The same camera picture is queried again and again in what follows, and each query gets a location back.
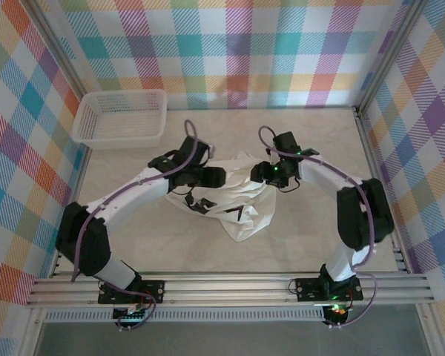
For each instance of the white t-shirt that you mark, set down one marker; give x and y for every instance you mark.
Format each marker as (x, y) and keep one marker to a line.
(244, 196)

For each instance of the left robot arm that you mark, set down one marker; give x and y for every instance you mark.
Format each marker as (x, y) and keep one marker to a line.
(92, 244)

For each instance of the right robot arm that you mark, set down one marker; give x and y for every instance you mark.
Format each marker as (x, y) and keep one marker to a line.
(363, 219)

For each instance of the white perforated plastic basket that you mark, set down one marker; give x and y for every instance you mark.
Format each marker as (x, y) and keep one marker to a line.
(118, 122)

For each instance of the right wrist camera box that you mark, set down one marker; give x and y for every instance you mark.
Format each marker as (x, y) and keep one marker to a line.
(273, 156)

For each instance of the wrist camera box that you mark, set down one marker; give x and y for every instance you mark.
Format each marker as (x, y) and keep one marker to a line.
(209, 149)
(273, 156)

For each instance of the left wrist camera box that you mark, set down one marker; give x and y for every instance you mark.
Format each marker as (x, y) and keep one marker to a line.
(209, 149)

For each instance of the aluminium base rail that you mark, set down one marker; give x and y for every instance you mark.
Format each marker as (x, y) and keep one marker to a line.
(226, 289)

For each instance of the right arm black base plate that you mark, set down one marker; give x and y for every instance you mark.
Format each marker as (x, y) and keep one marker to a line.
(308, 289)

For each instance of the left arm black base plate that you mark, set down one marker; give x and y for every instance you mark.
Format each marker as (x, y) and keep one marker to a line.
(155, 291)

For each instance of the aluminium frame post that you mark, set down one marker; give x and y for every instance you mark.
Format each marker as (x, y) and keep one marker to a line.
(389, 52)
(59, 52)

